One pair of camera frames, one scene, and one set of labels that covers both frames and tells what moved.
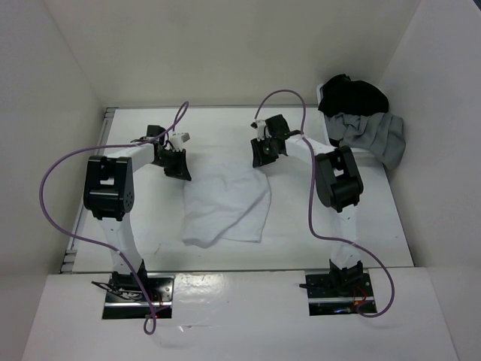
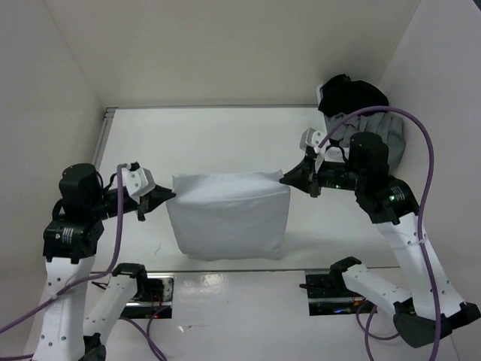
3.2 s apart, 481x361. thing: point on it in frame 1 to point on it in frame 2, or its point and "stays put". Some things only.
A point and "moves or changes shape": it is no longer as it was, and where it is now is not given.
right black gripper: x=259 y=159 to x=304 y=178
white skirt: x=231 y=204 moves or changes shape
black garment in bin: x=342 y=95 stays put
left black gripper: x=180 y=171 to x=152 y=199
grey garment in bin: x=380 y=134 stays put
